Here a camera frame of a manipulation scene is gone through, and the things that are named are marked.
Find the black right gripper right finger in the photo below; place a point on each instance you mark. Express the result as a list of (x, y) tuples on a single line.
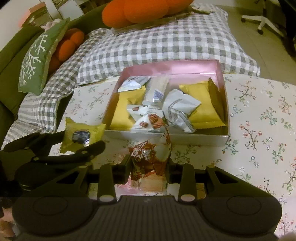
[(184, 175)]

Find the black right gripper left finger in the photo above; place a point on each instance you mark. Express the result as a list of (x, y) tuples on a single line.
[(111, 175)]

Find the clear wafer biscuit packet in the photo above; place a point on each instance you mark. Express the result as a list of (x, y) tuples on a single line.
[(151, 182)]

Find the red white candy packet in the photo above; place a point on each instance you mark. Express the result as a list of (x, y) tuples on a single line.
[(151, 155)]

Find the yellow snack packet blue label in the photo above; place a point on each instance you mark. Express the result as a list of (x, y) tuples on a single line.
[(80, 135)]

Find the dark yellow pastry packet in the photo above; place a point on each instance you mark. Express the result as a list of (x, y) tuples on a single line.
[(121, 120)]

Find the white nut snack packet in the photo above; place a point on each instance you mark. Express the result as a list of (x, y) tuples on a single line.
[(149, 118)]

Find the white printed snack packet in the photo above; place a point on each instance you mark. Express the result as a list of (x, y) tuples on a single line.
[(177, 108)]

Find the clear white snack packet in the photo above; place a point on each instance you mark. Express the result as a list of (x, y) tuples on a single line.
[(155, 90)]

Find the white monkey logo packet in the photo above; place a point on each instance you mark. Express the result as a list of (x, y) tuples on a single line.
[(133, 83)]

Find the person left hand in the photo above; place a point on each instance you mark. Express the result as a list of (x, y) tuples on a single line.
[(7, 222)]

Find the green sofa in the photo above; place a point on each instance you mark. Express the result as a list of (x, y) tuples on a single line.
[(24, 113)]

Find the pink silver cardboard box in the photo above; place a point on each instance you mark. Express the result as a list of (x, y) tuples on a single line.
[(180, 72)]

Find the green snowflake pillow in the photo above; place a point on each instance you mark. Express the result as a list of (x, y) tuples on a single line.
[(35, 65)]

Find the small red pumpkin cushion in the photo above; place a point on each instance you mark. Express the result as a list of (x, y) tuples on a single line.
[(72, 39)]

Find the grey checked quilt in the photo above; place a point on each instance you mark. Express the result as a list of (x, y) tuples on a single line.
[(194, 37)]

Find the white bookshelf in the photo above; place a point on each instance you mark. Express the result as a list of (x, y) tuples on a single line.
[(64, 9)]

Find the large red pumpkin cushion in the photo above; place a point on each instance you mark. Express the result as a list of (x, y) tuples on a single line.
[(119, 13)]

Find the white office chair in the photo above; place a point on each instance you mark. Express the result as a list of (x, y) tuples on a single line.
[(263, 21)]

